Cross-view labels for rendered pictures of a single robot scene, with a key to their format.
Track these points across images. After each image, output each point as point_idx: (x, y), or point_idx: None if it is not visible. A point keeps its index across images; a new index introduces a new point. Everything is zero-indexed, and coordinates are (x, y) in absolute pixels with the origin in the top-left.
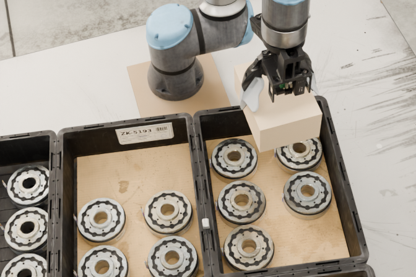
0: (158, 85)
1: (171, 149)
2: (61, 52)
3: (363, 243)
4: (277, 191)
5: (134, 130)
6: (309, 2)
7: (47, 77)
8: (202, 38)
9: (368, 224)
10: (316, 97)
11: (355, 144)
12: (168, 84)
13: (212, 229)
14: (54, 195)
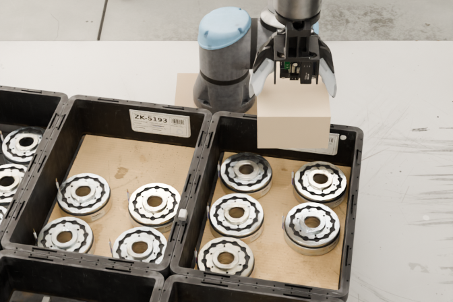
0: (201, 94)
1: (185, 151)
2: (118, 46)
3: (346, 278)
4: (281, 218)
5: (149, 115)
6: None
7: (94, 67)
8: (255, 48)
9: (382, 293)
10: (352, 127)
11: (399, 209)
12: (210, 94)
13: (187, 223)
14: (42, 151)
